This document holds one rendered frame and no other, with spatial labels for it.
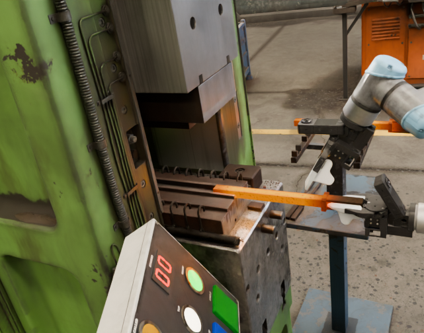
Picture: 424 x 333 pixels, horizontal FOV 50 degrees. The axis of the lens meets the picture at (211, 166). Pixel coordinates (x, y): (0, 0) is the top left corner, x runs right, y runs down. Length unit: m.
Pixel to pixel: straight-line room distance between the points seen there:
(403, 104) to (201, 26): 0.48
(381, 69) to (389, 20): 3.62
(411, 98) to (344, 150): 0.21
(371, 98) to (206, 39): 0.40
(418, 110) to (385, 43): 3.71
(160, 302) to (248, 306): 0.63
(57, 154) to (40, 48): 0.21
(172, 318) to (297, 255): 1.91
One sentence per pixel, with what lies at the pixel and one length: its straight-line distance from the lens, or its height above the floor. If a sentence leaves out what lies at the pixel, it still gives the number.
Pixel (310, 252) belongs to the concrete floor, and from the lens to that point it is 2.67.
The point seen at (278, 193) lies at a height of 1.01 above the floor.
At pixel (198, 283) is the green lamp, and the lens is 0.91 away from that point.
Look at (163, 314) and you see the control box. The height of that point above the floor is 1.15.
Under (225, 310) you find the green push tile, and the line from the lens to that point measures 0.94.
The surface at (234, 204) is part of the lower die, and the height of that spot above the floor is 0.97.
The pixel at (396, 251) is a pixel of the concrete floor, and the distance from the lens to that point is 2.70.
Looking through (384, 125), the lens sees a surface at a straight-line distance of 1.75.
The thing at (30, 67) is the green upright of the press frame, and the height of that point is 1.51.
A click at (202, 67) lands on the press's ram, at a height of 1.40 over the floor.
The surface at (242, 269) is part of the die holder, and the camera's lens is 1.28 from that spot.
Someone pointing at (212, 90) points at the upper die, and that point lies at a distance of 1.14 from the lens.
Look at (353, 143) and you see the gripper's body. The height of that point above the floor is 1.19.
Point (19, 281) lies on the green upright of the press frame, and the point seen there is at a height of 0.89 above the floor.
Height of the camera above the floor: 1.68
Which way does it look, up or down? 27 degrees down
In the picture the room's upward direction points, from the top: 10 degrees counter-clockwise
